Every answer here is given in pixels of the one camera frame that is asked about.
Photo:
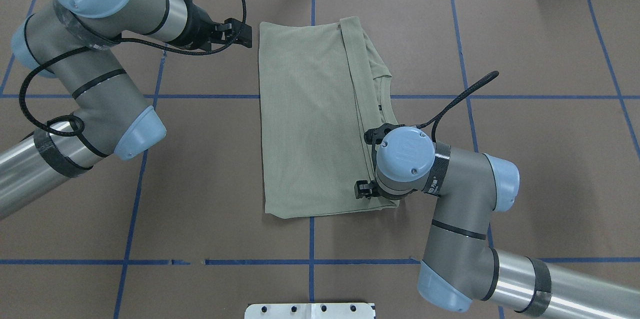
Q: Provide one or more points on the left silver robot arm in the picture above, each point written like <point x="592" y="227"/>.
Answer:
<point x="72" y="41"/>

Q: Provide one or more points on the white camera mast pedestal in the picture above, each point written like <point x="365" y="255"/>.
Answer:
<point x="326" y="310"/>

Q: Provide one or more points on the olive green long-sleeve shirt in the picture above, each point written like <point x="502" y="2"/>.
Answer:
<point x="321" y="87"/>

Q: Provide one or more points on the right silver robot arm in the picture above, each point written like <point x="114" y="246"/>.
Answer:
<point x="458" y="265"/>

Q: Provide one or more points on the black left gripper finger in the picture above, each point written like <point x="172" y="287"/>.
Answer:
<point x="233" y="31"/>

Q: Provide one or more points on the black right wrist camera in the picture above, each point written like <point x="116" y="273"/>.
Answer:
<point x="375" y="136"/>

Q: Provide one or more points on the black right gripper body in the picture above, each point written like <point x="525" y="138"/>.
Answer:
<point x="363" y="189"/>

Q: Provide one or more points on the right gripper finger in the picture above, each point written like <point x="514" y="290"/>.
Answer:
<point x="365" y="186"/>
<point x="365" y="195"/>

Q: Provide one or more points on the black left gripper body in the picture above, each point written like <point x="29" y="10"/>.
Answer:
<point x="199" y="25"/>

